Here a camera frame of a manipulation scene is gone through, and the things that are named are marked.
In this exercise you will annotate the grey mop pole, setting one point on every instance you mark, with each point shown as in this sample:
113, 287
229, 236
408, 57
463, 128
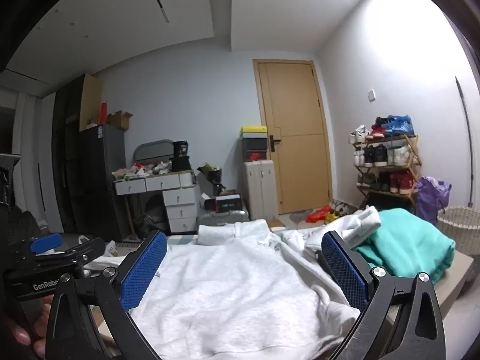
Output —
465, 127

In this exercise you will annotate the white woven laundry basket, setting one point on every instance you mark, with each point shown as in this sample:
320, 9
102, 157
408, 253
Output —
459, 225

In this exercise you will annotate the dark grey fridge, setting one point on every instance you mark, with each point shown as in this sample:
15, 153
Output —
99, 180

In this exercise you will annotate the grey shoe box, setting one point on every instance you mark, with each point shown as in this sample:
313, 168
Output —
255, 145

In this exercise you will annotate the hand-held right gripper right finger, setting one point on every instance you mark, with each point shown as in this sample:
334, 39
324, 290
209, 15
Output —
345, 273

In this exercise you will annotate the white light switch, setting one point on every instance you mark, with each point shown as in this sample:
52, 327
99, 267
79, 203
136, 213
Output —
371, 95

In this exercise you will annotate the white curtain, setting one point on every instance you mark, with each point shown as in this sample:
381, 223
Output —
35, 157

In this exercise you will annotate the wooden door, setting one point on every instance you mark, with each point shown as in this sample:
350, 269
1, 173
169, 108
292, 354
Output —
296, 112

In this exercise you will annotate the white tote bag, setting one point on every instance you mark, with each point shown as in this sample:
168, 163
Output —
84, 238

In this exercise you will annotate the purple cloth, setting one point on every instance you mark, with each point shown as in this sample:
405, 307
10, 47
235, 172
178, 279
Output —
431, 198

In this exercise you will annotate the light grey hoodie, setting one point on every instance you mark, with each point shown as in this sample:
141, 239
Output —
225, 288

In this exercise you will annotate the grey bed frame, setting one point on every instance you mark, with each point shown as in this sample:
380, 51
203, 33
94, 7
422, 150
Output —
455, 273

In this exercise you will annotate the white suitcase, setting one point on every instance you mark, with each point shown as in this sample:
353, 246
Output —
258, 191

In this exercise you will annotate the silver suitcase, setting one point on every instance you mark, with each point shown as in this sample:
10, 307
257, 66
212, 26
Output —
225, 218

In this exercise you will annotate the person's left hand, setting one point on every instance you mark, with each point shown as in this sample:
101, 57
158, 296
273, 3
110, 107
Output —
39, 322

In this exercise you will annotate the teal sweatshirt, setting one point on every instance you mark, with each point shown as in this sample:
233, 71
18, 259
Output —
408, 240

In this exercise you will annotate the black bag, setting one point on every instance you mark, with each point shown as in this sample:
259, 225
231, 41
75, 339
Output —
152, 217

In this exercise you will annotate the wooden shoe rack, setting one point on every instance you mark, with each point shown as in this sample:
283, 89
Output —
412, 165

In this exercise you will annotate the red bottle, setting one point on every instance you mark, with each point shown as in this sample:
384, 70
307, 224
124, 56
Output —
103, 114

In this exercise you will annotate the dark green bouquet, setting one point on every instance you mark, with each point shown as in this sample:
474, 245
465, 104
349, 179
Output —
210, 172

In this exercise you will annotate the black wardrobe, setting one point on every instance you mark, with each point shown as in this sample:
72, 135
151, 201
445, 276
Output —
65, 157

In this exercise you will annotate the open cardboard box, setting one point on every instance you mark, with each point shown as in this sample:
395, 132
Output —
120, 120

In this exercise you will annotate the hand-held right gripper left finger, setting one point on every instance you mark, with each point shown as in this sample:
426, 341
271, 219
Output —
144, 270

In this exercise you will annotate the orange plastic bag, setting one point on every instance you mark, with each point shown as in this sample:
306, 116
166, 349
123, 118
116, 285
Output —
318, 215

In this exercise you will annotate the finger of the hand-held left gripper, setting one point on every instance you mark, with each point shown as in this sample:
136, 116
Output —
47, 243
90, 247

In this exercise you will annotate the white desk with drawers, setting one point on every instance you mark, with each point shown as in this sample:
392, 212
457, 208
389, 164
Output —
180, 202

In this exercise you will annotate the grey rounded mirror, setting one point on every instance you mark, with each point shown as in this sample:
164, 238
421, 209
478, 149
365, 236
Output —
150, 152

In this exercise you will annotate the black and red shoe box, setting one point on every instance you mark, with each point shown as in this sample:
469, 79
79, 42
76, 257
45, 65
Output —
256, 156

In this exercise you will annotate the pile of desk clutter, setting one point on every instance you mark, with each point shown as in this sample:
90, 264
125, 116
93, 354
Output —
138, 170

